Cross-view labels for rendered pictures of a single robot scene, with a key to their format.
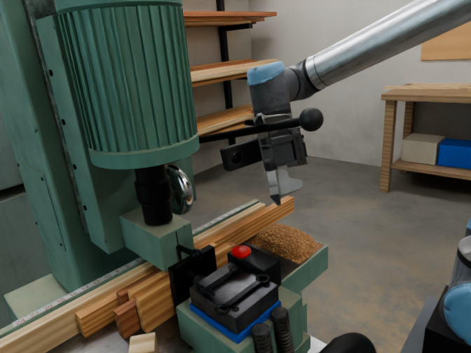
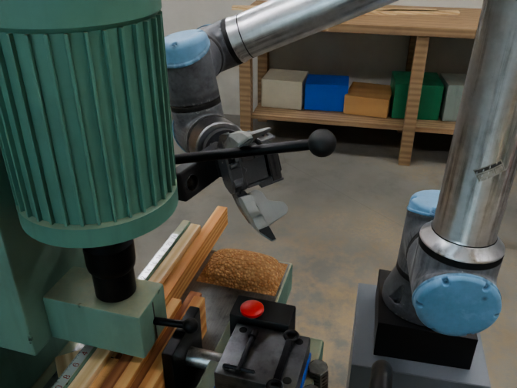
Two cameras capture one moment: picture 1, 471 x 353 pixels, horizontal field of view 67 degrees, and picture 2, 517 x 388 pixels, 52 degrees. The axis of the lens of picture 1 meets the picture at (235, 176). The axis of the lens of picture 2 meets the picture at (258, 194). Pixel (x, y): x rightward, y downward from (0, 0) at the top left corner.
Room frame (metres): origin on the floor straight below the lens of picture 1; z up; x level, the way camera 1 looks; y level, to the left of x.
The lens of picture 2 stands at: (0.03, 0.25, 1.48)
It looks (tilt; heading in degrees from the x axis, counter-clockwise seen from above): 29 degrees down; 330
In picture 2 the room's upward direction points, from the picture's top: straight up
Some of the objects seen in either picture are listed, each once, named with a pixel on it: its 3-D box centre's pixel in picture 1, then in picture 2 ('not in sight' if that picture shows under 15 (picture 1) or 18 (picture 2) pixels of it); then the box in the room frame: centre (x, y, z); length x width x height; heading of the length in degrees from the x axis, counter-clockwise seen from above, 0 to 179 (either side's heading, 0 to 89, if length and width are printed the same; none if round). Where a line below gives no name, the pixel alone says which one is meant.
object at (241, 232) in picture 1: (211, 249); (161, 306); (0.65, 0.06, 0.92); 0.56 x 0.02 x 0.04; 133
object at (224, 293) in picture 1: (241, 284); (264, 348); (0.44, 0.01, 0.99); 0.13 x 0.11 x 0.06; 133
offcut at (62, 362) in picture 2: not in sight; (73, 371); (0.69, 0.21, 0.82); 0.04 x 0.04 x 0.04; 85
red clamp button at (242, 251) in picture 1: (241, 251); (251, 309); (0.48, 0.00, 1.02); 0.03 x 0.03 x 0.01
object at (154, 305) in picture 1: (189, 284); (172, 362); (0.52, 0.10, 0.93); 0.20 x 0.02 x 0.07; 133
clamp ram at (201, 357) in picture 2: (206, 286); (205, 359); (0.49, 0.06, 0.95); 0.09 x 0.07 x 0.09; 133
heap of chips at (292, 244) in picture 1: (284, 236); (242, 264); (0.68, -0.10, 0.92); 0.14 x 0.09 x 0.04; 43
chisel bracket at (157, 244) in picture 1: (157, 237); (108, 313); (0.59, 0.16, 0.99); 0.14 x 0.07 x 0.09; 43
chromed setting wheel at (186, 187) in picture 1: (174, 190); not in sight; (0.76, 0.14, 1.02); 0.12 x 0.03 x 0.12; 43
